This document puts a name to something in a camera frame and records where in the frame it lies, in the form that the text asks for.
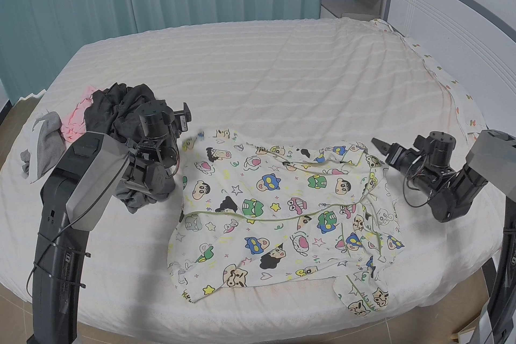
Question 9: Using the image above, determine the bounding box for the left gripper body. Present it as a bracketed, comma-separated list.
[172, 102, 193, 132]

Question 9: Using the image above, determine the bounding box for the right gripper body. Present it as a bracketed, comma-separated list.
[385, 144, 418, 176]

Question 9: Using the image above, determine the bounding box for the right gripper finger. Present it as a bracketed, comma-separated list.
[372, 138, 398, 164]

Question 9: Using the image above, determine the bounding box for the white printed pyjama top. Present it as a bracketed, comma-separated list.
[167, 128, 404, 318]

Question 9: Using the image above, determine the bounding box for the bed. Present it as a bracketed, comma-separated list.
[0, 0, 516, 331]

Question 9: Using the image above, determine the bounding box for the black garment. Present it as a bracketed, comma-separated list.
[83, 82, 162, 147]

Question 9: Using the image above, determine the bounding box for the dark grey garment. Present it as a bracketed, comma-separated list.
[113, 181, 175, 215]

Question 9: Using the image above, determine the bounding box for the pink garment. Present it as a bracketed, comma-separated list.
[60, 84, 97, 145]

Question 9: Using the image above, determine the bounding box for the grey white garment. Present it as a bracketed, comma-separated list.
[20, 110, 67, 185]

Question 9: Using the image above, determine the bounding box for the white wood-edged cabinet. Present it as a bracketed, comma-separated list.
[451, 308, 498, 344]

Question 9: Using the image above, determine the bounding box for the black cable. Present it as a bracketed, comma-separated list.
[404, 163, 434, 209]
[26, 167, 123, 299]

